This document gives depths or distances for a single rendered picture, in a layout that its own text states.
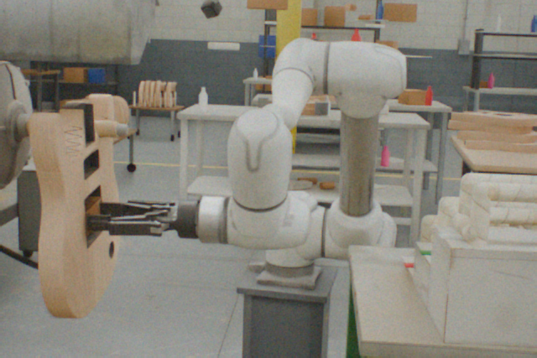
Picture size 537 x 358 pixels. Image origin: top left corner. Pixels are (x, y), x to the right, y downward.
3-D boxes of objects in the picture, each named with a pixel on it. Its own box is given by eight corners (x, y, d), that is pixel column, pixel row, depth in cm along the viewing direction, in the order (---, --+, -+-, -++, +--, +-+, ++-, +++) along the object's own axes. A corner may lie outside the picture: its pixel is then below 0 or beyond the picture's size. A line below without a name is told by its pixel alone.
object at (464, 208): (459, 234, 125) (463, 183, 124) (454, 229, 129) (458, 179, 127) (477, 234, 125) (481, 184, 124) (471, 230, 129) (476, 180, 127)
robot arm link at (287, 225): (234, 220, 139) (230, 170, 131) (311, 223, 138) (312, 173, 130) (227, 260, 131) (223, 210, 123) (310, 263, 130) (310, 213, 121)
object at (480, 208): (471, 246, 117) (475, 193, 116) (466, 241, 120) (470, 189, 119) (489, 247, 117) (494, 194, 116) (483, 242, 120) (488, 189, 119)
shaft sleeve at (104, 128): (26, 131, 137) (28, 116, 138) (32, 135, 141) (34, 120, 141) (114, 135, 136) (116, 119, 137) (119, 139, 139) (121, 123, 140)
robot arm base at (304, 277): (255, 264, 230) (256, 247, 229) (321, 271, 226) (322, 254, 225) (242, 282, 212) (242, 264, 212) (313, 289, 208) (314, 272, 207)
